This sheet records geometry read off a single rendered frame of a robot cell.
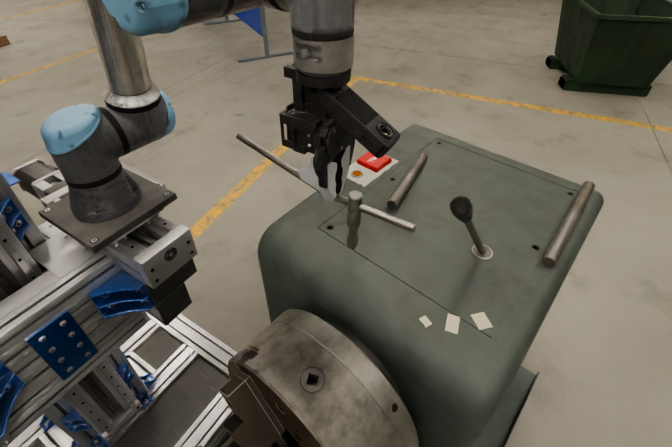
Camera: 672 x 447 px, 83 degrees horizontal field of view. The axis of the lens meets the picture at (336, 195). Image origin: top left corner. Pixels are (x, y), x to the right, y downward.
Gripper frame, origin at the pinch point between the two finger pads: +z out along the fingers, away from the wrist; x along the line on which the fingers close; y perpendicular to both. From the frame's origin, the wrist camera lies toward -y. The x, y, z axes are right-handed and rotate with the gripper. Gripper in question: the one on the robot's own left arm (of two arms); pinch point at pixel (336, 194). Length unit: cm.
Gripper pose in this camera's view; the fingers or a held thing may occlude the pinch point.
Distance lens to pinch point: 59.8
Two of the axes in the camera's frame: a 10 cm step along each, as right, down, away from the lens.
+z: -0.1, 7.8, 6.3
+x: -5.2, 5.3, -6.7
